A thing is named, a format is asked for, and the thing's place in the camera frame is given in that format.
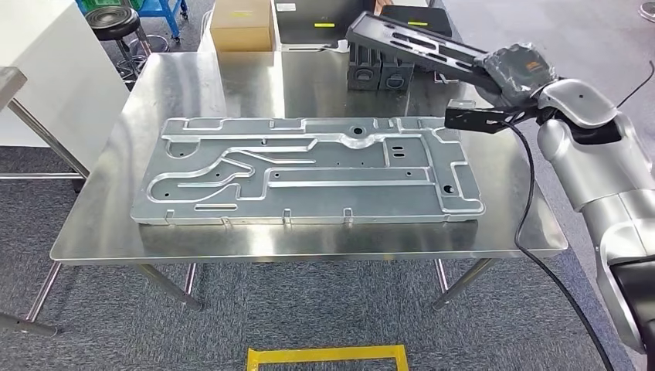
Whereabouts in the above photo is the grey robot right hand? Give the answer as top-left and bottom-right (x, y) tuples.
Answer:
(473, 42), (558, 106)

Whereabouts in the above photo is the black plastic frame part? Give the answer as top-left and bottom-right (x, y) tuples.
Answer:
(345, 11), (505, 96)

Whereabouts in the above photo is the black case yellow label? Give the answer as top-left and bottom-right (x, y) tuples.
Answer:
(381, 5), (454, 38)
(273, 0), (380, 53)

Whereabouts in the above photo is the stamped grey metal plate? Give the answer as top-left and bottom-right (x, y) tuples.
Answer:
(130, 116), (486, 226)

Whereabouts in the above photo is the stainless steel table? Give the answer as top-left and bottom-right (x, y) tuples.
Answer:
(0, 66), (92, 339)
(22, 49), (570, 325)

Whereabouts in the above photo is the brown cardboard box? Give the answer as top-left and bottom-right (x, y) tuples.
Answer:
(209, 0), (277, 53)

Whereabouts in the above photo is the yellow floor tape square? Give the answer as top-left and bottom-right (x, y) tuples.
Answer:
(246, 345), (410, 371)

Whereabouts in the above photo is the blue metal cart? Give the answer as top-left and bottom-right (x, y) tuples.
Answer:
(75, 0), (189, 43)

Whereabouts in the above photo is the black round stool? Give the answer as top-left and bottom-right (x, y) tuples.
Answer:
(84, 5), (171, 86)

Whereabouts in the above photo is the green plastic crate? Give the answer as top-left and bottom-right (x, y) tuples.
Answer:
(81, 0), (141, 12)

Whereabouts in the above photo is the white cabinet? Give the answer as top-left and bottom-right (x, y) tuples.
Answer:
(0, 0), (131, 171)

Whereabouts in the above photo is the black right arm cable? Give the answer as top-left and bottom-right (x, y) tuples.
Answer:
(504, 120), (615, 371)

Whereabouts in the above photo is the black block with ring handle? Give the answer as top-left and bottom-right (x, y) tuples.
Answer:
(348, 43), (382, 92)
(379, 53), (415, 92)

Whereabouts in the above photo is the thin black cable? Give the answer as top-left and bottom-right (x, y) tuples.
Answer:
(616, 60), (655, 110)

